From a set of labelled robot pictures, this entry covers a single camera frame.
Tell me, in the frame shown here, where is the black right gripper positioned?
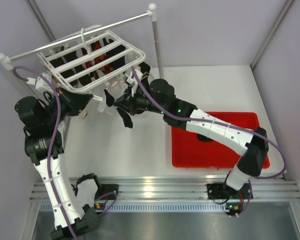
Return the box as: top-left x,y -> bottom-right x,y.
114,83 -> 167,117

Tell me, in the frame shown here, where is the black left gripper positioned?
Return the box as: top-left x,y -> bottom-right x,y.
43,85 -> 92,126

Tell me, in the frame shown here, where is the black sock with white stripes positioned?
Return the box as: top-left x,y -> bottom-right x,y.
103,89 -> 133,129

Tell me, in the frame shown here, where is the white plastic clip hanger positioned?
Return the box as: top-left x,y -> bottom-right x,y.
37,30 -> 146,94

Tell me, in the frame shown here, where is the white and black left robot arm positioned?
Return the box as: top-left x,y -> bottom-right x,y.
14,87 -> 103,240

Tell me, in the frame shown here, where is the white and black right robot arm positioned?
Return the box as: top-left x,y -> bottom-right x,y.
113,78 -> 269,199

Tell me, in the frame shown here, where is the black sock with tan stripes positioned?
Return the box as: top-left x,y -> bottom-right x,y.
139,62 -> 151,82

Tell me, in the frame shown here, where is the metal drying rack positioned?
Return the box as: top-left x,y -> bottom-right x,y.
0,2 -> 183,101

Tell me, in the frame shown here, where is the plain black hanging sock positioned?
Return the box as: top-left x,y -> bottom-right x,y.
103,38 -> 126,70

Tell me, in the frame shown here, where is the black argyle patterned sock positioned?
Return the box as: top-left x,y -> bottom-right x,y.
85,40 -> 114,79

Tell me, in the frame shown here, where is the red plastic tray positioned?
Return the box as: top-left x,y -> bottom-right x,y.
171,111 -> 260,169

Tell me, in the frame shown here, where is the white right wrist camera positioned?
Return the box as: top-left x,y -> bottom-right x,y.
124,69 -> 143,97

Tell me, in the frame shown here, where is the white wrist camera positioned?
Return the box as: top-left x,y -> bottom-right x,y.
27,72 -> 53,93
124,69 -> 143,97

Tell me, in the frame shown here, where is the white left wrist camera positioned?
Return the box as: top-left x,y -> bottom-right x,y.
27,72 -> 53,93

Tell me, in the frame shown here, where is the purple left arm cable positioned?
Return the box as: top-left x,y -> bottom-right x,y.
12,65 -> 119,240

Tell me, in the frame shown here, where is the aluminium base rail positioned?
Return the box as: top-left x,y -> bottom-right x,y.
29,174 -> 300,213

